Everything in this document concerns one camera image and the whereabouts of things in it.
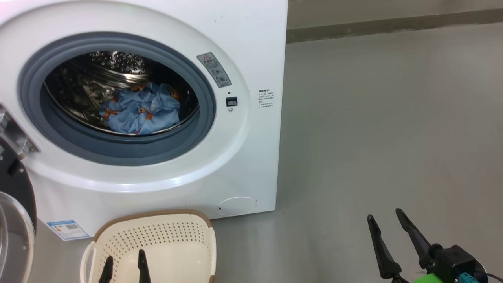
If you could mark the white front-load washing machine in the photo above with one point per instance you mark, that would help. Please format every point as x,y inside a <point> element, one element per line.
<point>251,157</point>

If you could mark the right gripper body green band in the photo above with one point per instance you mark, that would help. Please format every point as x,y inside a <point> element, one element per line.
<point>428,279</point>

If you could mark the blue white energy label sticker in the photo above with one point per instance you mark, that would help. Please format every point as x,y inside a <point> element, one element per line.
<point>68,230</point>

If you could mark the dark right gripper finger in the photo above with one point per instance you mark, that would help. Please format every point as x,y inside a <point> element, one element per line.
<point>385,255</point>
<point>416,239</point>

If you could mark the small black door lock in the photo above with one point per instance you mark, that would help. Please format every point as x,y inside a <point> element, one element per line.
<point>232,101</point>

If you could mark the perforated steel washer drum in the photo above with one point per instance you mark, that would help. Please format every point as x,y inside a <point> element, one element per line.
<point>118,65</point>

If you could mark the cream perforated laundry basket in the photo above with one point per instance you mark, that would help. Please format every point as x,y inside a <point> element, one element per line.
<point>177,259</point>

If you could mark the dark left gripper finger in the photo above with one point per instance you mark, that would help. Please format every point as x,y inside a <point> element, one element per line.
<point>107,273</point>
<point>143,271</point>

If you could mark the grey warning sticker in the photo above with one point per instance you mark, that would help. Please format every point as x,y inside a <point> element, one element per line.
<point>214,70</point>

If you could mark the grey rubber door gasket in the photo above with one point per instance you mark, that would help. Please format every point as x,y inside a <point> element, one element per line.
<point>118,151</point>

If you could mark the silver metal door hinge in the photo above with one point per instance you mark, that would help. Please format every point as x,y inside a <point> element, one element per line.
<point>15,133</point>

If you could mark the grey baseboard strip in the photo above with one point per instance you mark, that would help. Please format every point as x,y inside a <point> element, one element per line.
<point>393,25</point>

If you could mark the blue bear-print garment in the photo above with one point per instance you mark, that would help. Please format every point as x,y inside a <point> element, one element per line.
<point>125,118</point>

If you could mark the round white filter cover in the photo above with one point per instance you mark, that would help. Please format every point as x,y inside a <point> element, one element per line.
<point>237,205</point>

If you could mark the black round glass washer door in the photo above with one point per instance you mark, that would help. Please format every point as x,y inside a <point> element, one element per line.
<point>15,181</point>

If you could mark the blue garment with cream lining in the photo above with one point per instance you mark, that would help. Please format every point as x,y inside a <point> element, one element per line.
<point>165,98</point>

